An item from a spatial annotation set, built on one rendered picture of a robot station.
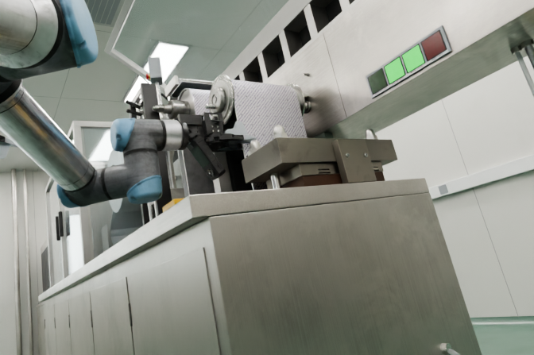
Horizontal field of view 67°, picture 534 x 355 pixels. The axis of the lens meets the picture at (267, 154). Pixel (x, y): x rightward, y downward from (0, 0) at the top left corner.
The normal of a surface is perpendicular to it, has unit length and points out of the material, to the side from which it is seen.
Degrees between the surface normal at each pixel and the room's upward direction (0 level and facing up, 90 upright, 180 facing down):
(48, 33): 124
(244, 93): 90
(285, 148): 90
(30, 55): 154
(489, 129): 90
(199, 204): 90
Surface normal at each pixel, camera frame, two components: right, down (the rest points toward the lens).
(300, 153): 0.54, -0.34
